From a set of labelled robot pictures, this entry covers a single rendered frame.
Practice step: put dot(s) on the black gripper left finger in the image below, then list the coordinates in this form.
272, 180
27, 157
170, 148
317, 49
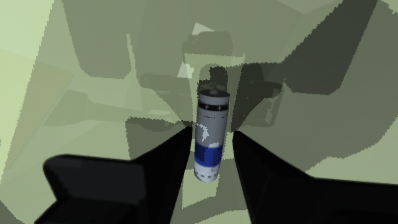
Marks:
151, 181

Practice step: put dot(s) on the grey and blue cylindrical battery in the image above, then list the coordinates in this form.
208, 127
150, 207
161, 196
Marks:
212, 114

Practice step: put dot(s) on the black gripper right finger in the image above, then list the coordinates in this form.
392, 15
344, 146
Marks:
278, 193

